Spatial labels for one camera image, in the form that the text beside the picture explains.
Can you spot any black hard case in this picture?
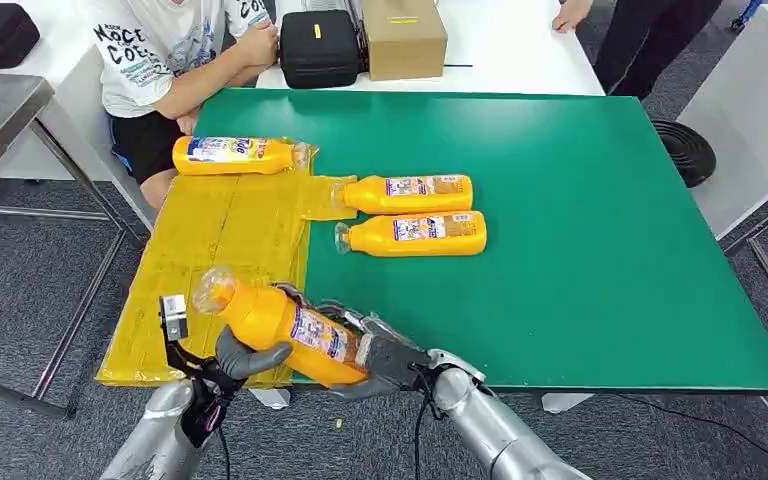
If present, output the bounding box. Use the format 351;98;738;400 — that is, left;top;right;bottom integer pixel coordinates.
279;9;365;90

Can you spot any green table mat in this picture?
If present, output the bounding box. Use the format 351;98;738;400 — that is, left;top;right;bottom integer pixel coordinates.
193;87;768;393

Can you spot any white panel table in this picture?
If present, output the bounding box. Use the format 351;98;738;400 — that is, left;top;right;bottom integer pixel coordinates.
675;5;768;241

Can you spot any yellow plastic sheet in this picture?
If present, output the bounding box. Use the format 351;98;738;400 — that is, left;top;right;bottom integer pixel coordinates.
95;137;360;389

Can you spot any black ribbed round base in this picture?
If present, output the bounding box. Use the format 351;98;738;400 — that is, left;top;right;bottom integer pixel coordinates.
650;119;718;189

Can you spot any seated person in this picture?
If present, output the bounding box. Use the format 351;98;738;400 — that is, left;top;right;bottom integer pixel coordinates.
89;0;281;210

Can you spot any grey ribbed device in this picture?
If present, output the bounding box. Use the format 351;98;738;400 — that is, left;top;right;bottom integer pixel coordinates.
301;0;361;13

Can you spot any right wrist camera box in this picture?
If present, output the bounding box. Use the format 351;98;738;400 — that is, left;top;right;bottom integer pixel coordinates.
355;331;432;392

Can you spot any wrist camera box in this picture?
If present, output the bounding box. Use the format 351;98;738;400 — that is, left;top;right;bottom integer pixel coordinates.
158;294;223;392
355;331;432;392

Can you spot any blue chair leg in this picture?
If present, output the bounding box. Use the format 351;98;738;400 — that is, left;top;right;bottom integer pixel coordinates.
730;0;764;33

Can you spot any white table foot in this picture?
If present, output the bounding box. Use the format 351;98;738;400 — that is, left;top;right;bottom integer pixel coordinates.
541;393;595;415
249;387;291;411

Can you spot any standing person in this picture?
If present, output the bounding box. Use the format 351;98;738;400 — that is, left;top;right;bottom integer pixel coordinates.
551;0;724;101

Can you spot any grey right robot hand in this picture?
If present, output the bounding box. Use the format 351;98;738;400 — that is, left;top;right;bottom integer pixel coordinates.
317;301;434;403

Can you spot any brown cardboard box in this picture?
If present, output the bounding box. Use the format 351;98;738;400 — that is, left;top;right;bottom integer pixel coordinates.
360;0;450;82

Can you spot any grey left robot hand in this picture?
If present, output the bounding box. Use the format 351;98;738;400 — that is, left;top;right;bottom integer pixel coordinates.
214;327;293;384

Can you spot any black floor cable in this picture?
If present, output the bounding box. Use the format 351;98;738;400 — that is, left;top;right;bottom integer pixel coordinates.
612;394;768;473

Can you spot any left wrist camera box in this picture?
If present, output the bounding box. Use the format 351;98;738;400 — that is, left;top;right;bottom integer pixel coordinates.
158;294;223;392

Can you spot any orange drink bottle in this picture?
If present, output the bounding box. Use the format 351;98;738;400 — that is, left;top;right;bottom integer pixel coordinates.
171;135;311;178
191;266;371;389
330;174;475;217
334;211;489;258

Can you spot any white desk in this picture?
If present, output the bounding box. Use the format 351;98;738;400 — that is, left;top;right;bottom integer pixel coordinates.
0;19;160;233

